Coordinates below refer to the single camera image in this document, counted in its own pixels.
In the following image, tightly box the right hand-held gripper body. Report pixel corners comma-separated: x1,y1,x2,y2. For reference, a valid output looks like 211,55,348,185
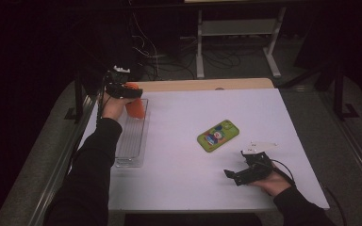
234,140,277,186

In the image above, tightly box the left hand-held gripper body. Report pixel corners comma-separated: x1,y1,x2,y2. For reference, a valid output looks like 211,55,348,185
103,65,131,99

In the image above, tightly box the orange phone case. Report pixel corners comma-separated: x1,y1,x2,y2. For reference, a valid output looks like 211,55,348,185
123,82,146,120

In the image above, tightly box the green cartoon phone case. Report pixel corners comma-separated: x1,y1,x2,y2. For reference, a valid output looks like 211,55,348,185
196,119,240,153

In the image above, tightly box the clear plastic tray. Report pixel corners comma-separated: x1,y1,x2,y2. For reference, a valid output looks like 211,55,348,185
114,98,150,169

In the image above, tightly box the person's right hand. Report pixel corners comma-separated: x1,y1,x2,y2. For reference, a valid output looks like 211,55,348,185
251,171,293,197

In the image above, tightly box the person's left hand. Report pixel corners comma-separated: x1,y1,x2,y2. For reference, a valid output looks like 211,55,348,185
101,93,139,121

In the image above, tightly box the black metal stand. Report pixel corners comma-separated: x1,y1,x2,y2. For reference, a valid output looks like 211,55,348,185
333,62,361,121
64,72,92,124

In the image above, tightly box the left hand-held gripper cable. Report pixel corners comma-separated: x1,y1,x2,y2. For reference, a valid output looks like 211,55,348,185
95,73,108,126

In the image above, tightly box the hand-held gripper cable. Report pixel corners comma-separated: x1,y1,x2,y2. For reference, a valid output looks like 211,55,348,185
271,158,348,226
95,73,108,126

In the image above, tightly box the right hand-held gripper cable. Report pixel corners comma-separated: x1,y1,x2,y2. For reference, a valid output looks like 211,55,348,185
271,158,348,226

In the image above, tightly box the tangle of floor cables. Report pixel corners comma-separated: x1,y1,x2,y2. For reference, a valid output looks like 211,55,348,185
128,12,199,79

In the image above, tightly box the aluminium frame rail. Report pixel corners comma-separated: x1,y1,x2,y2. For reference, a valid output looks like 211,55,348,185
27,93,99,226
320,90,362,196

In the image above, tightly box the white metal desk frame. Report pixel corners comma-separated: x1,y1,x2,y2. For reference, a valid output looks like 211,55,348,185
196,6,288,79

